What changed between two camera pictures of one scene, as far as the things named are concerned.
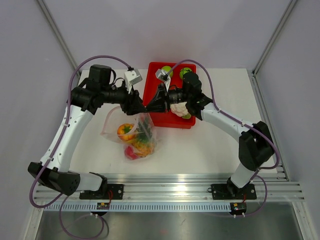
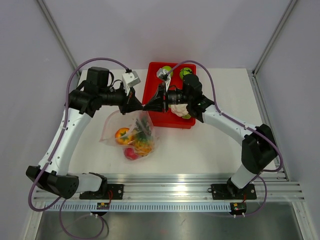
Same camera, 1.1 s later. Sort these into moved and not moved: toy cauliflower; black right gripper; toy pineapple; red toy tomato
Moved: red toy tomato
Not moved: toy pineapple; black right gripper; toy cauliflower
